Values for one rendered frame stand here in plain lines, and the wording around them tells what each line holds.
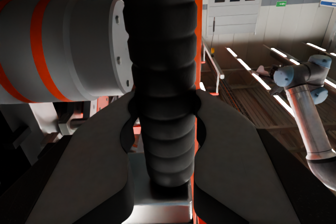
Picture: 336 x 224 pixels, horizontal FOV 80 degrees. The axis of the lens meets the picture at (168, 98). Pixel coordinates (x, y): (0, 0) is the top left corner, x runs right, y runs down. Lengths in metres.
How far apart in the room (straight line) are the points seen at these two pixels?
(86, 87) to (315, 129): 0.79
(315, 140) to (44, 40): 0.85
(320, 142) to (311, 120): 0.08
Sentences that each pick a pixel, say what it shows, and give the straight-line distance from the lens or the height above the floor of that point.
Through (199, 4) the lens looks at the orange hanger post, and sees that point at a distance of 0.67.
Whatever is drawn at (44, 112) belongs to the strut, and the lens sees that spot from 0.39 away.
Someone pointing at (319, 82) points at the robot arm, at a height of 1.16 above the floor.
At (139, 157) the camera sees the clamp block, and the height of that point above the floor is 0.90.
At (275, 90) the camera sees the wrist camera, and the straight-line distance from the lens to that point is 1.17.
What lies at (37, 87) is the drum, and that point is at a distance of 0.28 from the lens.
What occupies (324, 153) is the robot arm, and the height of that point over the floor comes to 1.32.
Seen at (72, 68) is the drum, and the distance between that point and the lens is 0.25.
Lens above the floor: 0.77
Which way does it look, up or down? 30 degrees up
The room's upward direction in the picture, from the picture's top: 177 degrees clockwise
